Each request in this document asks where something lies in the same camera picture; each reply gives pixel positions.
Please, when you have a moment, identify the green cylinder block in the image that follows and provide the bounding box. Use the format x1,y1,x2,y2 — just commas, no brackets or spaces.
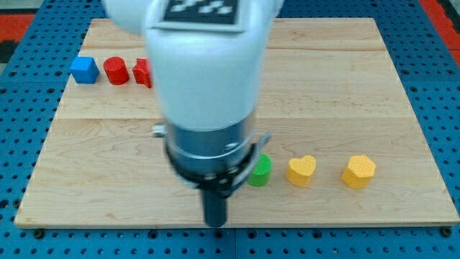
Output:
247,153,272,187

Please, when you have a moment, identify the black cylindrical pointer tool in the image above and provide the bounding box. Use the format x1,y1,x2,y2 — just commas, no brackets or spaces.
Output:
201,189,229,228

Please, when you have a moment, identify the yellow heart block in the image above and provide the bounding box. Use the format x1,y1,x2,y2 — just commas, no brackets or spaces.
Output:
285,155,316,187

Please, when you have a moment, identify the red star block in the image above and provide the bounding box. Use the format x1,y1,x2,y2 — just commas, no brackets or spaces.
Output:
132,58,152,88

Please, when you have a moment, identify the black white fiducial tag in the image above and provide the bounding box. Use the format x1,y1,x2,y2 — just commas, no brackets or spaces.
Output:
150,0,249,33

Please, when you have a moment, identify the red cylinder block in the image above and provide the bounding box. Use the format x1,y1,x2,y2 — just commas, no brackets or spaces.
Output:
103,56,129,86

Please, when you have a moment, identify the yellow hexagon block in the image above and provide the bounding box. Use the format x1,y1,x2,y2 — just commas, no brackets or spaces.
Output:
341,155,377,189

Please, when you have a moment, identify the blue cube block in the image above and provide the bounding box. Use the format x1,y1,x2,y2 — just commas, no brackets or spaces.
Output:
70,56,99,84

